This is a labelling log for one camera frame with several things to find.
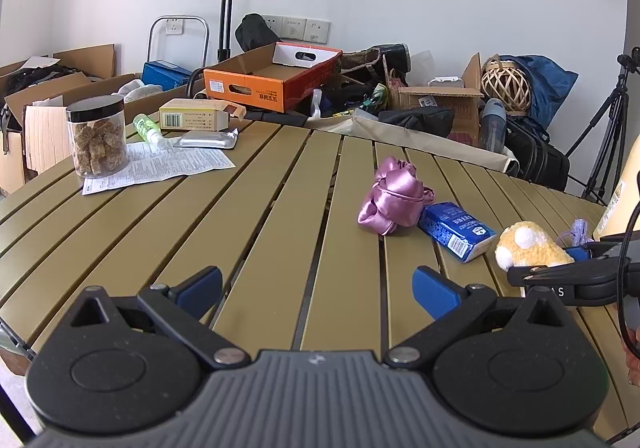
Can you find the white wall socket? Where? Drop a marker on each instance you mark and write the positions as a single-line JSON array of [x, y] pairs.
[[272, 25], [317, 31], [173, 25], [294, 28]]

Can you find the silver foil pack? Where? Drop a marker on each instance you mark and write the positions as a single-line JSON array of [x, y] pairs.
[[207, 138]]

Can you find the pink satin scrunchie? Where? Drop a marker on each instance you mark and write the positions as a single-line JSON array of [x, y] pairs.
[[392, 198]]

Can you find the black pouch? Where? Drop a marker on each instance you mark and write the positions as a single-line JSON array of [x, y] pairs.
[[415, 120]]

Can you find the black bag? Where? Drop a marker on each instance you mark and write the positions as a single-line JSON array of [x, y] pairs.
[[255, 32]]

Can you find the black tripod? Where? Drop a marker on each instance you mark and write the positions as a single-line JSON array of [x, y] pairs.
[[623, 85]]

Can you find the orange cardboard box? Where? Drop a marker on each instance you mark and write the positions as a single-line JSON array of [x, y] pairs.
[[250, 87]]

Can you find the open cardboard box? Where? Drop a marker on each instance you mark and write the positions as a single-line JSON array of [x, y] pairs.
[[45, 137], [85, 58]]

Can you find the clear jar of brown snacks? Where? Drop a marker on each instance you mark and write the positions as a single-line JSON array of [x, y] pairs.
[[98, 142]]

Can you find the silver metal tube frame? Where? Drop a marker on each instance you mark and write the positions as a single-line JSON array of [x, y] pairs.
[[180, 17]]

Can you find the rattan ball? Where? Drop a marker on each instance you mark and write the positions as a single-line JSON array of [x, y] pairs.
[[506, 87]]

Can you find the dark brown bag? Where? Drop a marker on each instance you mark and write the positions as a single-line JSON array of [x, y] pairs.
[[375, 58]]

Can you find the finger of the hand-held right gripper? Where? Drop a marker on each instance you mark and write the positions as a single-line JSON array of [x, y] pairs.
[[545, 272], [579, 254]]

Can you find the beige medicine box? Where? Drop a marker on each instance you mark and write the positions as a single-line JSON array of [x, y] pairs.
[[200, 115]]

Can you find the person's right hand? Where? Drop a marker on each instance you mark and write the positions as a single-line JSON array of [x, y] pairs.
[[634, 353]]

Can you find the brown cardboard box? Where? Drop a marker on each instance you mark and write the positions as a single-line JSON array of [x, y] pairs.
[[450, 112]]

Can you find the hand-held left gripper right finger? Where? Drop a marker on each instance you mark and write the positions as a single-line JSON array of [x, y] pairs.
[[437, 293]]

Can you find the purple knitted pouch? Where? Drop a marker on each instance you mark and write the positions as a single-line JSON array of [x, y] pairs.
[[580, 228]]

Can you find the grey blue water bottle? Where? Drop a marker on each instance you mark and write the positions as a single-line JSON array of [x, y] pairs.
[[492, 127]]

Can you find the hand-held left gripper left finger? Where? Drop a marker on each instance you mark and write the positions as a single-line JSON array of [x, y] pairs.
[[200, 290]]

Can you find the printed paper leaflet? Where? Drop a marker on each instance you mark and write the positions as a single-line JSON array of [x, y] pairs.
[[165, 167]]

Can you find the yellow white paw plush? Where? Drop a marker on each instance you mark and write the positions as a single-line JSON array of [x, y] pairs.
[[530, 248]]

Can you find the small green bottle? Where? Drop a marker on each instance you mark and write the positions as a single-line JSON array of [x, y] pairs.
[[147, 127]]

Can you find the blue tissue pack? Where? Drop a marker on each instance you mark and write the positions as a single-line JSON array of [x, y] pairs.
[[455, 230]]

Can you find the blue bag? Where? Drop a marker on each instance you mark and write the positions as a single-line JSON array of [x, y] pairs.
[[550, 82]]

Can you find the blue box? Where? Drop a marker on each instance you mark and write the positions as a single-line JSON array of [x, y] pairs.
[[165, 74]]

